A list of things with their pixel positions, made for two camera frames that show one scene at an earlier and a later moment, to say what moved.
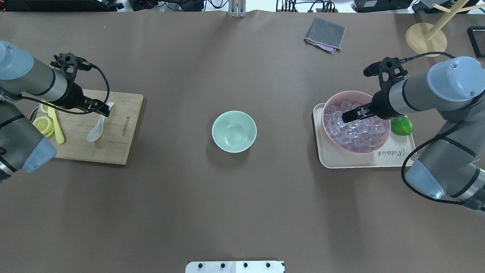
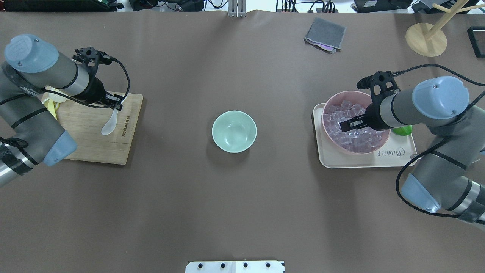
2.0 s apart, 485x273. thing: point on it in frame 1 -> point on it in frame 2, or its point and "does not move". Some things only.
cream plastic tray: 390,154 does not move
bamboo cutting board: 112,145 does not move
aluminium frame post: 237,8 does not move
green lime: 401,126 does not move
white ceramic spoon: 96,131 -> 108,127
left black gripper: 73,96 -> 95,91
